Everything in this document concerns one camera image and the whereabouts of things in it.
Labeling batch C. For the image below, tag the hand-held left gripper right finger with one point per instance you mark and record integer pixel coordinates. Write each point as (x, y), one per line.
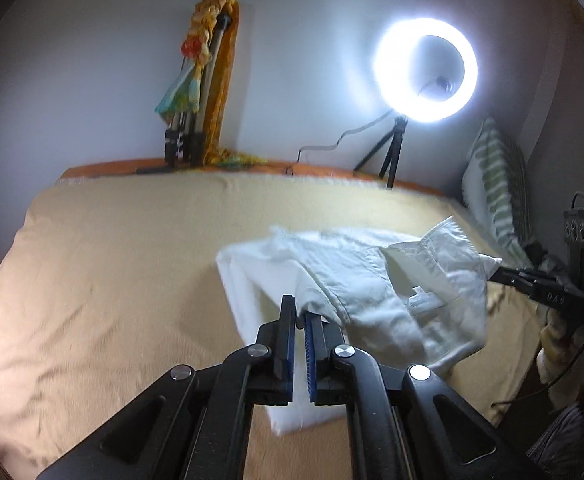
(312, 360)

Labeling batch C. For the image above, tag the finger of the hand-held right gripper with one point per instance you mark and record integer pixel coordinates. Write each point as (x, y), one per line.
(512, 278)

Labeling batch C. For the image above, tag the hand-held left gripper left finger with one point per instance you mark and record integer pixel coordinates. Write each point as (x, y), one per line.
(292, 360)

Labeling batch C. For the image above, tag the white shirt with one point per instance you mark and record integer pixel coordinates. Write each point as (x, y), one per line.
(362, 280)

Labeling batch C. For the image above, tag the person's right hand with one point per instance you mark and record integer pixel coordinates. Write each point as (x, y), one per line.
(554, 367)

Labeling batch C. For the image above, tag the green white striped pillow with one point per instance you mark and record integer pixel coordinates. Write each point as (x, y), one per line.
(497, 185)

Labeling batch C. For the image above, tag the person's leg in striped pants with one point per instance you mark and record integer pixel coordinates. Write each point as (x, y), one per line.
(567, 440)

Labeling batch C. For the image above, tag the small black tripod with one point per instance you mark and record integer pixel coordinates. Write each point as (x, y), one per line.
(394, 150)

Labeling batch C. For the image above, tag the beige blanket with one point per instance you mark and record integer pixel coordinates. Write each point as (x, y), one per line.
(121, 285)

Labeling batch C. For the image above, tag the folded metal stand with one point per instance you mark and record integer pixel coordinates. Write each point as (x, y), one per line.
(194, 145)

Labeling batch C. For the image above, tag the orange cloth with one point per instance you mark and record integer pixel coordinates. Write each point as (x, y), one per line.
(224, 85)

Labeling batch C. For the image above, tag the multicoloured floral scarf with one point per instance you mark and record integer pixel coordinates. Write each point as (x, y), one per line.
(181, 90)

